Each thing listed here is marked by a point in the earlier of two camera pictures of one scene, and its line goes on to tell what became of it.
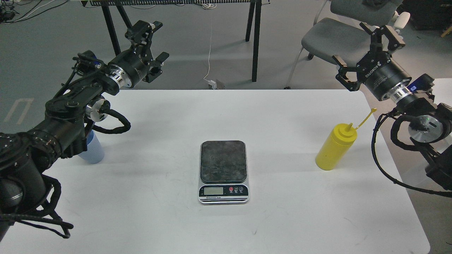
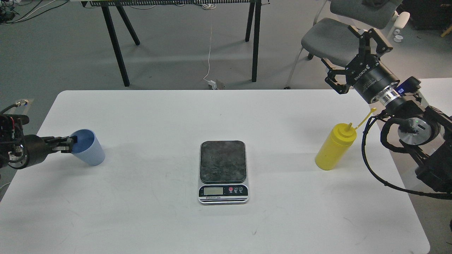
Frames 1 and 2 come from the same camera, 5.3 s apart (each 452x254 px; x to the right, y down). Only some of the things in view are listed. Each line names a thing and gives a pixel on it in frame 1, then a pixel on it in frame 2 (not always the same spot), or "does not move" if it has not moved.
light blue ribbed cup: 95,154 does not move
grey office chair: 336,32 does not move
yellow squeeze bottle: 343,138 does not move
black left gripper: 130,68 to 35,148
